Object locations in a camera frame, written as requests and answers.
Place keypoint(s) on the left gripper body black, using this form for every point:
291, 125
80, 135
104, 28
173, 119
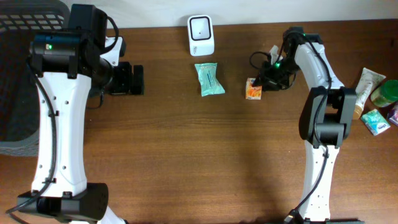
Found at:
121, 80

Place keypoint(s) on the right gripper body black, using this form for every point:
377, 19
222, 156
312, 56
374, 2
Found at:
278, 75

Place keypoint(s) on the orange tissue pack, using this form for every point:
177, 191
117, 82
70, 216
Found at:
252, 92

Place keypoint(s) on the teal pouch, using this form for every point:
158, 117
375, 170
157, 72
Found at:
209, 84

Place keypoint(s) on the white cream tube gold cap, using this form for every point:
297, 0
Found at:
367, 83

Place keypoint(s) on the teal tissue pack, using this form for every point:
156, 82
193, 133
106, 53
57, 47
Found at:
375, 122

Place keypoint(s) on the green lid glass jar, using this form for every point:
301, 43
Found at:
385, 95

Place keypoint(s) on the red purple snack package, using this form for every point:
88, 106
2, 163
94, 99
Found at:
392, 115

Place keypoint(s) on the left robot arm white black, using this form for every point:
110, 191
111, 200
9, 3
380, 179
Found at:
68, 66

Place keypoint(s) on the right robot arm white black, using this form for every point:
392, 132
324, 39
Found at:
325, 121

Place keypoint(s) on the grey plastic mesh basket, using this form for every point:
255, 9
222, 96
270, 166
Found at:
20, 21

